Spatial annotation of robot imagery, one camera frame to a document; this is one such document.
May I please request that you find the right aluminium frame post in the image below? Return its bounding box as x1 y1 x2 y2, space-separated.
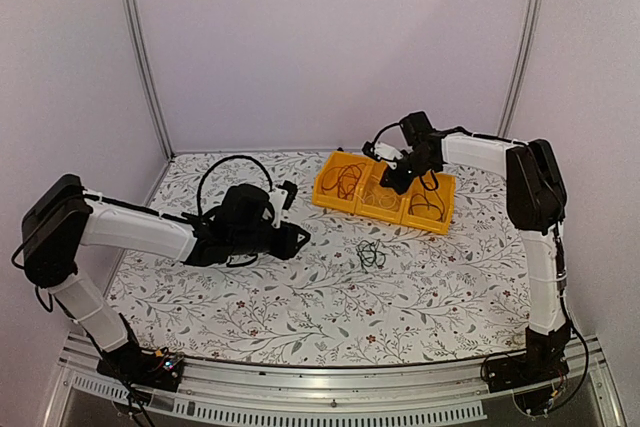
497 0 543 137

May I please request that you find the dark red cable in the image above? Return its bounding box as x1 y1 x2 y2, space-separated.
319 161 369 201

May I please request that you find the white thin cable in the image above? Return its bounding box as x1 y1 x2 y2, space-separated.
362 181 404 211

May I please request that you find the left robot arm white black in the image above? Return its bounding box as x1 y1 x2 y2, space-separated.
11 174 311 381

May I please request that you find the left aluminium frame post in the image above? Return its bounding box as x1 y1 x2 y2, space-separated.
122 0 175 161

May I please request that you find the dark green black cable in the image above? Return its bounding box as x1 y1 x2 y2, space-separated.
408 171 446 223

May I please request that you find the aluminium front rail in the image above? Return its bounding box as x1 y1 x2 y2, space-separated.
43 334 629 426

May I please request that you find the yellow bin far compartment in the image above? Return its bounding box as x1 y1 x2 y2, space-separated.
312 151 373 214

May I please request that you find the yellow bin compartment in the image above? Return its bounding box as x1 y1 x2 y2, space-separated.
354 162 409 224
312 151 373 214

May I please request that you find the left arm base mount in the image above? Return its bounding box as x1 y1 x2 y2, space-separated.
97 314 185 392

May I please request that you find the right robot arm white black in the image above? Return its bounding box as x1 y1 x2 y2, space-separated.
362 111 571 383

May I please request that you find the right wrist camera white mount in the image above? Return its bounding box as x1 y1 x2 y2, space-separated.
362 141 407 170

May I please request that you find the yellow bin middle compartment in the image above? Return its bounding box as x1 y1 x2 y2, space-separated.
354 162 409 224

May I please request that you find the aluminium frame post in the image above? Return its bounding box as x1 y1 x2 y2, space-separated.
497 0 543 137
122 0 175 161

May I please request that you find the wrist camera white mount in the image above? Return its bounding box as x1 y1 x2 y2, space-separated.
362 141 407 170
266 180 298 229

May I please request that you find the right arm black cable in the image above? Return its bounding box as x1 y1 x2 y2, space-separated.
373 121 404 146

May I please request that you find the black thin cable tangle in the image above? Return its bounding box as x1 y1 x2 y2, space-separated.
355 239 387 272

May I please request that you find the floral patterned table mat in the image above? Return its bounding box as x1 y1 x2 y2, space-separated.
107 152 530 366

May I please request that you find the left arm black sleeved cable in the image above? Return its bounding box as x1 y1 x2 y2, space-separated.
195 154 276 221

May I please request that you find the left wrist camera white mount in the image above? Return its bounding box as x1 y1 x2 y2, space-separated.
266 180 298 229

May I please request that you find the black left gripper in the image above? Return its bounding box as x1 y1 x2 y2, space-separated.
230 221 310 260

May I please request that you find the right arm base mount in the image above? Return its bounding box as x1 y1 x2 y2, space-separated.
480 324 571 416

